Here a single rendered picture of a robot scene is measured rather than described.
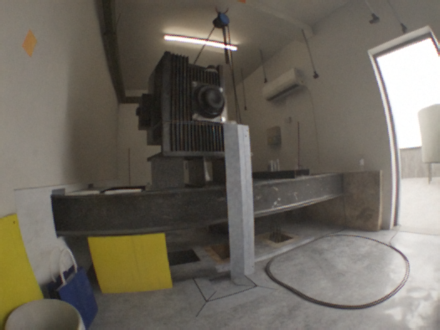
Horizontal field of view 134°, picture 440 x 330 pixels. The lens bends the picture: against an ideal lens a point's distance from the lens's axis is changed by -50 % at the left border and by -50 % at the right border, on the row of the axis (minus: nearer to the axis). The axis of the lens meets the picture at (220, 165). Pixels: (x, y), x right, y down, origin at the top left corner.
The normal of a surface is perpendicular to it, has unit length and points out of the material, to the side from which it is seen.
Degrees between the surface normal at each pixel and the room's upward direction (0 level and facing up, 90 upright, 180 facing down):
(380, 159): 90
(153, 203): 90
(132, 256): 90
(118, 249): 90
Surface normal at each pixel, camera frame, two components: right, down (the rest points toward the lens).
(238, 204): 0.26, -0.05
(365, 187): -0.92, 0.04
